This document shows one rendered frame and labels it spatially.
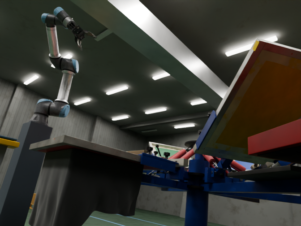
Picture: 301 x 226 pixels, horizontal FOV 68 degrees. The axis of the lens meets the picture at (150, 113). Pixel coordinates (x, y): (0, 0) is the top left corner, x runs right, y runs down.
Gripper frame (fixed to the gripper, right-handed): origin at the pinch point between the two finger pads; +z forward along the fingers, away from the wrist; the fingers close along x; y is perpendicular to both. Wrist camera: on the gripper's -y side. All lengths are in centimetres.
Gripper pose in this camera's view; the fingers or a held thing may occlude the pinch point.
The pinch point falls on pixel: (89, 45)
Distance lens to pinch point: 184.6
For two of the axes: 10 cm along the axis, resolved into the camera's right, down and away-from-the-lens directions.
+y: 0.5, -0.6, -10.0
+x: 7.2, -6.9, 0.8
